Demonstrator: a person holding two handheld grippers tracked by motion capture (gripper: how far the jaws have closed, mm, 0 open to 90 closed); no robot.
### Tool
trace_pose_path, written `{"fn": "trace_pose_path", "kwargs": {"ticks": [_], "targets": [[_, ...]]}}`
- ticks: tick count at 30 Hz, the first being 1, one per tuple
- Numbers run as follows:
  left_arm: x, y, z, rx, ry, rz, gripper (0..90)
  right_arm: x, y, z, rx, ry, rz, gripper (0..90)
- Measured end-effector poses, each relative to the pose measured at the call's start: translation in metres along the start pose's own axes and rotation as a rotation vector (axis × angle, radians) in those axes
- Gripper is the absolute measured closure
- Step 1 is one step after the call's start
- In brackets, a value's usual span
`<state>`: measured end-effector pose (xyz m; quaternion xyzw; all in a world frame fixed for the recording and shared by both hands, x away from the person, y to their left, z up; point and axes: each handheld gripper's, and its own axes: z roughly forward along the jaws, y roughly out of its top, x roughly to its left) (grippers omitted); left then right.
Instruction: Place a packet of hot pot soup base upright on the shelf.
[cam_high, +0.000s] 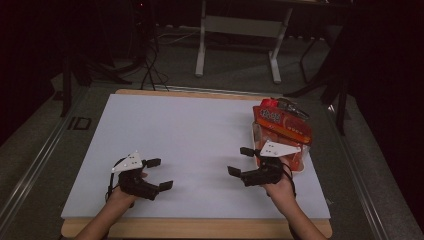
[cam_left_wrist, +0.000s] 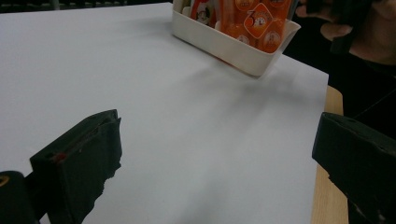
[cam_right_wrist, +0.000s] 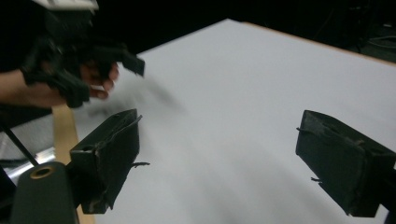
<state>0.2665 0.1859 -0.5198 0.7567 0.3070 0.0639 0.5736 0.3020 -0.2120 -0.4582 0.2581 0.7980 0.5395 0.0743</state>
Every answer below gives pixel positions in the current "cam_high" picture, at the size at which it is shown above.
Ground white table mat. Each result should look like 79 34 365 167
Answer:
60 93 332 220

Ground black floor cables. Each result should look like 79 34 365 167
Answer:
139 43 171 92

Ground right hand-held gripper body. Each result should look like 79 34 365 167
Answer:
240 140 302 188

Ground person's right hand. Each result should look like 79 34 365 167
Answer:
262 156 297 202

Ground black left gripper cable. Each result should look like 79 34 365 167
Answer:
105 158 129 203

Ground white metal frame desk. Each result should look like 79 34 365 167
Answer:
194 0 354 85

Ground person's left hand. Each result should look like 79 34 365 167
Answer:
107 171 149 207

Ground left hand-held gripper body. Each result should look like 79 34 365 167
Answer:
110 151 160 202

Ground metal floor rail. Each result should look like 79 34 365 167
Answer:
0 86 91 228
328 103 389 240

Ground orange sausage packet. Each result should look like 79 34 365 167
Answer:
252 105 313 174

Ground white floor cable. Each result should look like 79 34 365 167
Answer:
156 29 201 46

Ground wooden table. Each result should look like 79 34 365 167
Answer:
60 88 333 240

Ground black metal stand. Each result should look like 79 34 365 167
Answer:
283 19 354 136

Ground white divided lunch box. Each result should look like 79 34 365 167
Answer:
251 119 309 174

